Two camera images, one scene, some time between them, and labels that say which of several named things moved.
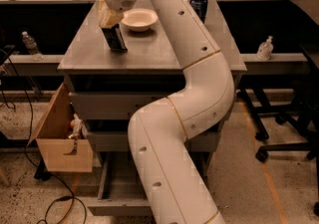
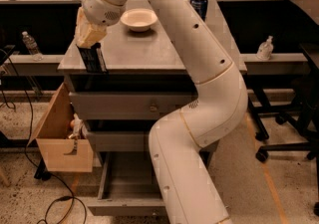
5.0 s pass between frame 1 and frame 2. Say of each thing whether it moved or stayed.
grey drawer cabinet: stayed
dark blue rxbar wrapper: moved
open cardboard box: stayed
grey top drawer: stayed
